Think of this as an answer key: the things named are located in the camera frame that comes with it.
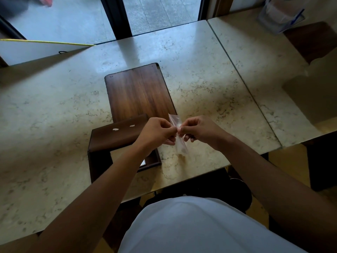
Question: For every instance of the dark wooden box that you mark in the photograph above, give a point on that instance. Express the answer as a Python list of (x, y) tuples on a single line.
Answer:
[(115, 139)]

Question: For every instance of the person's left forearm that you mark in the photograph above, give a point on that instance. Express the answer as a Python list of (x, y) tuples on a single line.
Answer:
[(97, 197)]

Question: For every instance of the dark wooden table leg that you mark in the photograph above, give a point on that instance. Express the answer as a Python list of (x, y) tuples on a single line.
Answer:
[(322, 162)]

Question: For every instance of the person's right thumb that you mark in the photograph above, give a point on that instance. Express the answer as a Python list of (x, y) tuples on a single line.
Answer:
[(185, 131)]

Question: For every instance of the black window frame post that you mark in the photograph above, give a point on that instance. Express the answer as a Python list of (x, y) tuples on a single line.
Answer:
[(115, 15)]

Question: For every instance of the white board with gold edge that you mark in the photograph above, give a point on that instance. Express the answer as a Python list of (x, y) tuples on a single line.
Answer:
[(34, 51)]

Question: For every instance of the black round stool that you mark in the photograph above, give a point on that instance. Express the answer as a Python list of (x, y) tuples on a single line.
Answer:
[(241, 193)]

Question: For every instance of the white shirt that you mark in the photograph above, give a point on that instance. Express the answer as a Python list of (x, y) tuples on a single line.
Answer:
[(200, 229)]

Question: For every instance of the person's left thumb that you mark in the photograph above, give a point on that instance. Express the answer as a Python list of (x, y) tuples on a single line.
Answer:
[(170, 133)]

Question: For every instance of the person's right forearm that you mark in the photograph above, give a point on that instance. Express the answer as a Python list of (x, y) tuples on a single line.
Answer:
[(276, 192)]

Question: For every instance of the dark wooden board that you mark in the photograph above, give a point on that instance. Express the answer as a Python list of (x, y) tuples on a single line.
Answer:
[(138, 93)]

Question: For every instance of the red object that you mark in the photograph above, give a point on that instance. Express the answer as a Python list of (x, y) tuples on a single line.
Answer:
[(45, 1)]

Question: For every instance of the clear plastic container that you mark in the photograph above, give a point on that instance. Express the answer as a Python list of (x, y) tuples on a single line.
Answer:
[(279, 15)]

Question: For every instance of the person's left hand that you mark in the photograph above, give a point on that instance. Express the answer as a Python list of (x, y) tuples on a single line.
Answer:
[(154, 133)]

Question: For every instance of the clear plastic packet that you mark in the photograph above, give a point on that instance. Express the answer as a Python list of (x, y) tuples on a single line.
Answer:
[(181, 146)]

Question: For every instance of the person's right hand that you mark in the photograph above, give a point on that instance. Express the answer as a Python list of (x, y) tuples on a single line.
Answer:
[(204, 130)]

